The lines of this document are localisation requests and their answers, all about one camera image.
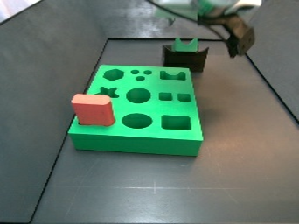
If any black curved fixture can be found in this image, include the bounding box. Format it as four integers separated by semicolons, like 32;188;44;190
163;45;209;73

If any black cable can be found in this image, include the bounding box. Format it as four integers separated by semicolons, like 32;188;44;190
144;0;231;40

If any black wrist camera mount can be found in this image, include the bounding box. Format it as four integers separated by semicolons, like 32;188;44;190
199;13;255;58

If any green arch object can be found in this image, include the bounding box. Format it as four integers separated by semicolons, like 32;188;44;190
172;38;199;53

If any red oblong peg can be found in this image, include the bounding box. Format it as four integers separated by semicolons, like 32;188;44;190
71;94;115;126

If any green shape sorter block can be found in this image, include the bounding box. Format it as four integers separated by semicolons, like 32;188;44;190
68;65;203;156

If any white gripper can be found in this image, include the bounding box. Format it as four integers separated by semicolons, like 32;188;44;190
153;0;262;19

